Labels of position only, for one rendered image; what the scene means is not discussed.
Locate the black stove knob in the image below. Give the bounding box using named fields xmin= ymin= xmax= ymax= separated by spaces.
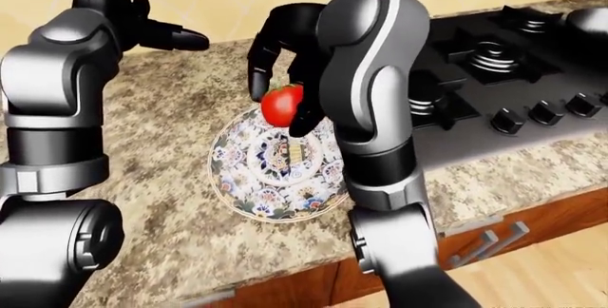
xmin=490 ymin=106 xmax=528 ymax=134
xmin=528 ymin=99 xmax=565 ymax=126
xmin=565 ymin=91 xmax=604 ymax=119

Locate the red tomato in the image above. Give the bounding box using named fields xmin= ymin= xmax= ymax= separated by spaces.
xmin=260 ymin=83 xmax=305 ymax=128

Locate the silver cabinet handle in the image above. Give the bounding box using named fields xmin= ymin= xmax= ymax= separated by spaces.
xmin=474 ymin=220 xmax=530 ymax=254
xmin=448 ymin=231 xmax=499 ymax=267
xmin=181 ymin=288 xmax=238 ymax=308

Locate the brown wooden cabinet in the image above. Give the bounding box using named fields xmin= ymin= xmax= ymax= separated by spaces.
xmin=66 ymin=179 xmax=608 ymax=308

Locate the black gas cooktop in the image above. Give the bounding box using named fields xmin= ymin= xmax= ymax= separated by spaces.
xmin=407 ymin=0 xmax=608 ymax=174

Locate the black pan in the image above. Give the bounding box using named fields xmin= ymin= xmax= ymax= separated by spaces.
xmin=560 ymin=6 xmax=608 ymax=40

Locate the floral patterned ceramic plate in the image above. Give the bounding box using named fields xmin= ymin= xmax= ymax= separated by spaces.
xmin=206 ymin=106 xmax=353 ymax=223

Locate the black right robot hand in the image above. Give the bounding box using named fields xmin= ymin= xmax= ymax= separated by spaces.
xmin=246 ymin=2 xmax=334 ymax=139

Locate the black stove burner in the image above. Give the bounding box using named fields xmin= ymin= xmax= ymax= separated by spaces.
xmin=517 ymin=14 xmax=564 ymax=34
xmin=407 ymin=88 xmax=450 ymax=119
xmin=467 ymin=39 xmax=522 ymax=71

